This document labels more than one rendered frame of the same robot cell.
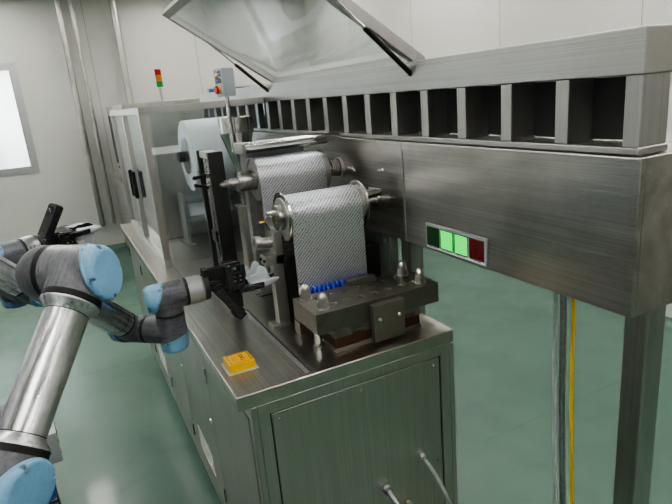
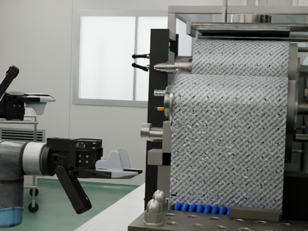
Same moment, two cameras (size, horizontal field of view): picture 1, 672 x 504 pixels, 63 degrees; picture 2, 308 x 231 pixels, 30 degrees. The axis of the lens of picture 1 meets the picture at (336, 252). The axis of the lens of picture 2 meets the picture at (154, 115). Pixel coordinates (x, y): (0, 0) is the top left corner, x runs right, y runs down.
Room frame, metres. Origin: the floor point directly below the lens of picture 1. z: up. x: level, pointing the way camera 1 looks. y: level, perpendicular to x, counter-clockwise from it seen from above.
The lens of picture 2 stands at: (0.58, -0.60, 1.29)
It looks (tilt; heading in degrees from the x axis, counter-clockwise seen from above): 3 degrees down; 38
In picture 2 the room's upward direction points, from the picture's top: 2 degrees clockwise
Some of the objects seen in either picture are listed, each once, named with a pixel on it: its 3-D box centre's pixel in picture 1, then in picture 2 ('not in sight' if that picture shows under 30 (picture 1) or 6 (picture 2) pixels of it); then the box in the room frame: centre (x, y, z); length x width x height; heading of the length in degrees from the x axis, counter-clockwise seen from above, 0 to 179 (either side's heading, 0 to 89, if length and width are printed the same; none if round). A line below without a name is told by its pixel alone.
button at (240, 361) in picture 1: (239, 361); not in sight; (1.37, 0.29, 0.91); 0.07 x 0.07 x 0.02; 26
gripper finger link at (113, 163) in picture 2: (263, 275); (115, 164); (1.48, 0.21, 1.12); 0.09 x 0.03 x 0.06; 107
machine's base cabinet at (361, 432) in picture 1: (240, 348); not in sight; (2.48, 0.51, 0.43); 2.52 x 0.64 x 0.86; 26
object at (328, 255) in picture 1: (331, 257); (226, 171); (1.61, 0.01, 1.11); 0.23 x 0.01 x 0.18; 116
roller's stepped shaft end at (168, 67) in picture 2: (228, 183); (165, 67); (1.80, 0.33, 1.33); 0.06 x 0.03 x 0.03; 116
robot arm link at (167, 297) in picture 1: (166, 296); (7, 158); (1.39, 0.46, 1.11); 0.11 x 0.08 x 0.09; 116
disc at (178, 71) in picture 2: (282, 217); (177, 102); (1.61, 0.15, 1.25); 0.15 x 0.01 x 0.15; 26
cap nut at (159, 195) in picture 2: (305, 291); (159, 200); (1.49, 0.10, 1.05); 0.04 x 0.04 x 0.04
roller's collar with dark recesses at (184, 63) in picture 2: (246, 181); (187, 68); (1.83, 0.28, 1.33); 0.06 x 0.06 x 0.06; 26
